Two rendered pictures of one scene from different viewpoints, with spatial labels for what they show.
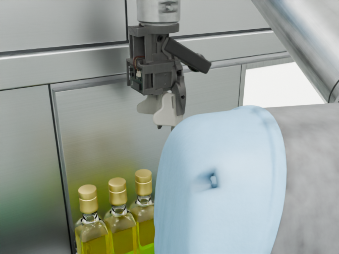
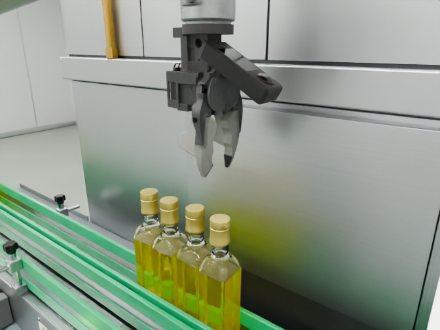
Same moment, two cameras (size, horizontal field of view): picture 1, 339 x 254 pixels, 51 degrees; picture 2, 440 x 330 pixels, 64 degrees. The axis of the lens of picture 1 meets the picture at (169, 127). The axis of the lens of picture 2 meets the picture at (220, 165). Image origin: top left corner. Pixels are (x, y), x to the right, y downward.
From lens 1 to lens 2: 0.66 m
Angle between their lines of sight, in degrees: 63
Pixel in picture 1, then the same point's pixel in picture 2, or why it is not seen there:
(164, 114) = (188, 137)
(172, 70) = (196, 84)
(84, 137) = not seen: hidden behind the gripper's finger
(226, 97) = (408, 184)
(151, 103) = (219, 130)
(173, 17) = (194, 12)
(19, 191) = (167, 183)
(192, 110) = (334, 179)
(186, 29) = (355, 54)
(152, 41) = (190, 45)
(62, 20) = not seen: hidden behind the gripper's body
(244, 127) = not seen: outside the picture
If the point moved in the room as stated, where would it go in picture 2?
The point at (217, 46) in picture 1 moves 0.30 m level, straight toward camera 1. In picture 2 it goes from (402, 86) to (182, 94)
